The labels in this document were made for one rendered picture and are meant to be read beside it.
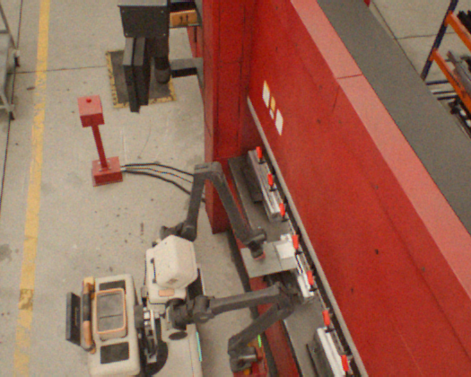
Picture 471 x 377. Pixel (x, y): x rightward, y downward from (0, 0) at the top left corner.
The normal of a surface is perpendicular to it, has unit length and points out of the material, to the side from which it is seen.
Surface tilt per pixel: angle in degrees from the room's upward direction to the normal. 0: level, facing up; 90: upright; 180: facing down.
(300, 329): 0
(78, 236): 0
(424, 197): 0
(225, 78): 90
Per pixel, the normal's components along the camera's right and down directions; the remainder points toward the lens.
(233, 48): 0.26, 0.75
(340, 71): 0.03, -0.63
